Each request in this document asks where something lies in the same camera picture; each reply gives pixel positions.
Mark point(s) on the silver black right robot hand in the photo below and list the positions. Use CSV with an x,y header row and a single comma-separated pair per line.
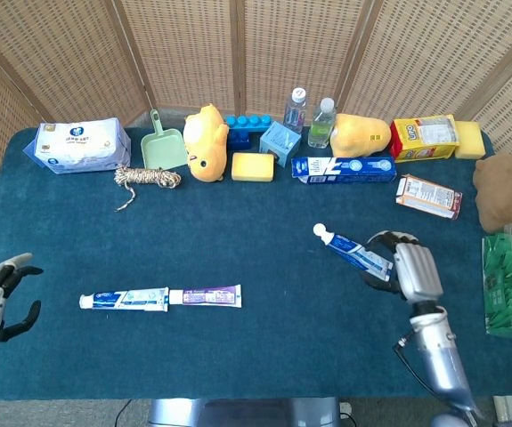
x,y
418,273

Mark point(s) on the blue red-logo toothpaste tube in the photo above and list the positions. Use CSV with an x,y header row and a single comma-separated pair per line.
x,y
358,255

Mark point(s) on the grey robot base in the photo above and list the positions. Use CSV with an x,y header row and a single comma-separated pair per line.
x,y
238,413

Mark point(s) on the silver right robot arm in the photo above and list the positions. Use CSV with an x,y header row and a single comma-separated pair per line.
x,y
442,364

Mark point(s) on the blue toothpaste carton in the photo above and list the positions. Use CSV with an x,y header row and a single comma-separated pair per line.
x,y
344,171

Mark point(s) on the blue white toothpaste tube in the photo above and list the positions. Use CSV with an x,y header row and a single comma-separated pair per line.
x,y
122,299

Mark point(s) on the purple toothpaste tube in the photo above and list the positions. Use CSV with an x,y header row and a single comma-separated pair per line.
x,y
211,295

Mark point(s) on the orange white carton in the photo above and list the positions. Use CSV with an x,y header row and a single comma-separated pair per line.
x,y
429,195

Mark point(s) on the brown plush toy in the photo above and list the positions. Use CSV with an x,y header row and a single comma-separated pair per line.
x,y
505,191

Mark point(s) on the yellow red snack box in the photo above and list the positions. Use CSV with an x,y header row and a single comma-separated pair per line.
x,y
420,142

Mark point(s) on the yellow sponge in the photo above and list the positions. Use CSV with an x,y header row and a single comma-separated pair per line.
x,y
470,140
253,166

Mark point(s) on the yellow plush toy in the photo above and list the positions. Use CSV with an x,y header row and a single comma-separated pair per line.
x,y
360,135

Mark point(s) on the teal table cloth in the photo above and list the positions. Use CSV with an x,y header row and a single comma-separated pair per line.
x,y
255,231

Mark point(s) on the bottle with green liquid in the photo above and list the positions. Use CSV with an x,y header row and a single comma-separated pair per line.
x,y
321,129

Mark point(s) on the light blue small box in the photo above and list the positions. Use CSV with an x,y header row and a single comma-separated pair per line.
x,y
278,142

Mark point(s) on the white blue tissue pack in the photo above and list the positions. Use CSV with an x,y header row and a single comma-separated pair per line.
x,y
77,147

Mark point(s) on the clear water bottle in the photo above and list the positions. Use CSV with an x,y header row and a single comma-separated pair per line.
x,y
294,113

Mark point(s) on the blue building block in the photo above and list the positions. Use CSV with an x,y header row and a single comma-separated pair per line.
x,y
238,133

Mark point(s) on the green plastic dustpan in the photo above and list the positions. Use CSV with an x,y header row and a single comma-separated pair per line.
x,y
164,151

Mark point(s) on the yellow duck plush with face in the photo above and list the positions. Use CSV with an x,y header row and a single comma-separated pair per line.
x,y
206,147

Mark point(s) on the woven rattan folding screen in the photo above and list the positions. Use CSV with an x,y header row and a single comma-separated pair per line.
x,y
282,44

